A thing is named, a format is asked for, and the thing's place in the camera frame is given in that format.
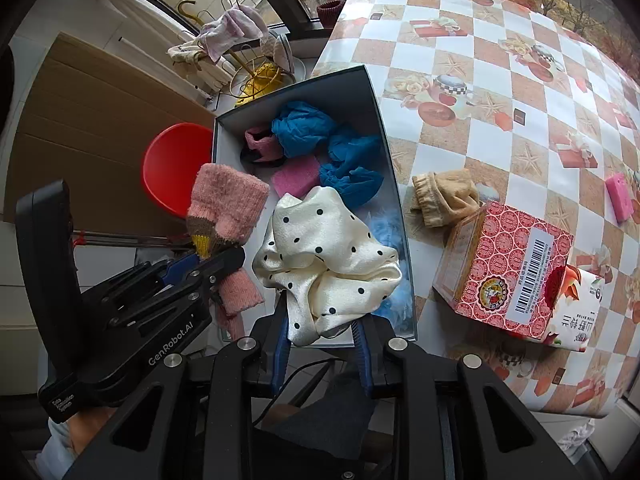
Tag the floral tissue pack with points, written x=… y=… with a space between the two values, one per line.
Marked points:
x=580 y=310

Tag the checkered printed tablecloth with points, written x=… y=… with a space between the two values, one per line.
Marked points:
x=500 y=125

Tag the white plastic bag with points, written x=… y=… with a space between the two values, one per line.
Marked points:
x=575 y=435

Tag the pink and black cloth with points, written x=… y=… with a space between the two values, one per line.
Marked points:
x=260 y=142

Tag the brown cardboard sheet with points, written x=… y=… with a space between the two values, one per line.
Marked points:
x=90 y=110

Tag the yellow metal hanger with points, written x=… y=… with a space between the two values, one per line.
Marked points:
x=187 y=7

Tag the beige sock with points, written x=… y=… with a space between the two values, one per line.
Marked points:
x=445 y=200

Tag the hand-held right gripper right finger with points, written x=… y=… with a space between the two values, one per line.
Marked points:
x=361 y=360

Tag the pink sponge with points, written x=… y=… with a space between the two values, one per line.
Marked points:
x=619 y=197

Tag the red plastic stool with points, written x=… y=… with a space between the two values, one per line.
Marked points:
x=170 y=170

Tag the person's left forearm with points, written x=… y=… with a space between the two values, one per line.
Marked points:
x=60 y=450

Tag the pink striped knit sock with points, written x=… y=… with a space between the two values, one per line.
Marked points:
x=225 y=200

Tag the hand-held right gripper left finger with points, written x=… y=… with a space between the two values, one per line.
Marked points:
x=280 y=355

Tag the pink fluffy cloth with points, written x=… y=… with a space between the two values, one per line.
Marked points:
x=297 y=175

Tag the dark red flower pot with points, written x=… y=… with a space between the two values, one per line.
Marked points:
x=330 y=12

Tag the red patterned box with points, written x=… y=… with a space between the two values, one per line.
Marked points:
x=500 y=260

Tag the light blue fluffy scrunchie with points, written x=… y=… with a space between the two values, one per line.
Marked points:
x=387 y=232

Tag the cream polka dot scrunchie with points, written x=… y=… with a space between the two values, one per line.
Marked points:
x=320 y=260

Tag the blue crumpled cloth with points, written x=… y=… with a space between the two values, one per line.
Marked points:
x=355 y=147
x=300 y=125
x=350 y=182

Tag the grey cardboard box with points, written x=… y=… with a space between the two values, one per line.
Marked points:
x=350 y=95

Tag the person's leg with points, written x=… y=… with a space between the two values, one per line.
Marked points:
x=320 y=420

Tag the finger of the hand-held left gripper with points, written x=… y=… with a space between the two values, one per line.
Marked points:
x=220 y=262
x=180 y=266

